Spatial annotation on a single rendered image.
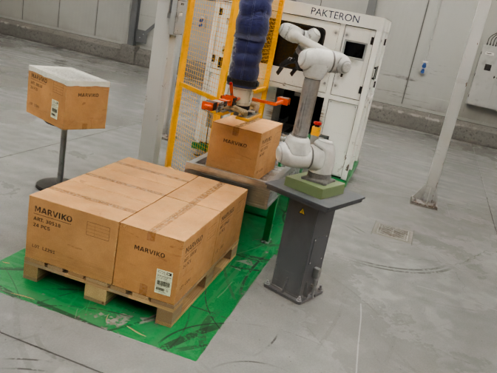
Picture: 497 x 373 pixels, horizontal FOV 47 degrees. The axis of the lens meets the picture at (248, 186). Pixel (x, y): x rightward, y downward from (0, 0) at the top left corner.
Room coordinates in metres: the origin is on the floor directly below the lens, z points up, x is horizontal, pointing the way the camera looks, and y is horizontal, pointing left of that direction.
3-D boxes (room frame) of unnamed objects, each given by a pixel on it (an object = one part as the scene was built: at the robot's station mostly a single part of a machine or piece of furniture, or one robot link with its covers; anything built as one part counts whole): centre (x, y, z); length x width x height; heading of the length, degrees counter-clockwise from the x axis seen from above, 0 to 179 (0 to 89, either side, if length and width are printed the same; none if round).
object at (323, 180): (3.65, -0.45, 0.85); 0.22 x 0.18 x 0.06; 152
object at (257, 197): (4.14, 0.17, 0.47); 0.70 x 0.03 x 0.15; 76
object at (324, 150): (3.63, -0.43, 0.98); 0.18 x 0.16 x 0.22; 110
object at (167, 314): (3.55, 0.63, 0.07); 1.20 x 1.00 x 0.14; 166
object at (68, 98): (4.73, 1.65, 0.82); 0.60 x 0.40 x 0.40; 51
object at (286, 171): (5.19, -0.43, 0.50); 2.31 x 0.05 x 0.19; 166
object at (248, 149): (4.48, 0.09, 0.75); 0.60 x 0.40 x 0.40; 164
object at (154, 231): (3.55, 0.63, 0.34); 1.20 x 1.00 x 0.40; 166
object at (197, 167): (4.14, 0.17, 0.58); 0.70 x 0.03 x 0.06; 76
